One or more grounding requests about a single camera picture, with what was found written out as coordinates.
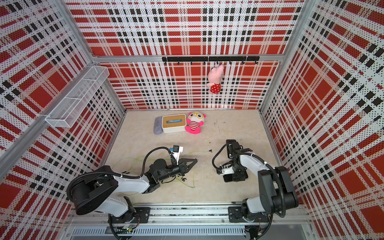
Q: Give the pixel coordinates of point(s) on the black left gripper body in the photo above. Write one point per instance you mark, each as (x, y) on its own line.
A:
(172, 170)

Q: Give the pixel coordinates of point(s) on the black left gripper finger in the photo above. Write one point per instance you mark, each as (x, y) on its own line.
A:
(184, 170)
(189, 163)

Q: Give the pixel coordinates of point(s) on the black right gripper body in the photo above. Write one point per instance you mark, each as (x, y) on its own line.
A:
(238, 172)

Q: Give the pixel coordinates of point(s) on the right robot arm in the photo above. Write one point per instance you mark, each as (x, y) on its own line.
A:
(276, 190)

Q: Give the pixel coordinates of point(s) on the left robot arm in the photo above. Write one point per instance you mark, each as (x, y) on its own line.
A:
(103, 190)

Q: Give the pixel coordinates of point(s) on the grey oval pad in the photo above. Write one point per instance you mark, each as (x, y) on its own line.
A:
(158, 126)

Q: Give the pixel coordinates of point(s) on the pink owl plush toy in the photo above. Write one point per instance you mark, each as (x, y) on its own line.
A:
(194, 122)

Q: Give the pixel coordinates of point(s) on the pink pig plush hanging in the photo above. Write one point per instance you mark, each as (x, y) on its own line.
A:
(215, 77)

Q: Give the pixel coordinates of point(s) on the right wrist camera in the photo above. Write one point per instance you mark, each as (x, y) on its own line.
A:
(233, 147)

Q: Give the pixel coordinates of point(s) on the metal base rail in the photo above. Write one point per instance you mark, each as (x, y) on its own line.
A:
(204, 219)

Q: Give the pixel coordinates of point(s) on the black hook rail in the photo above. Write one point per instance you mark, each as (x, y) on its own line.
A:
(216, 59)

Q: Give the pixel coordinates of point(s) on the white wire mesh basket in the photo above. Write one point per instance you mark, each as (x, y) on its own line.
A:
(68, 110)

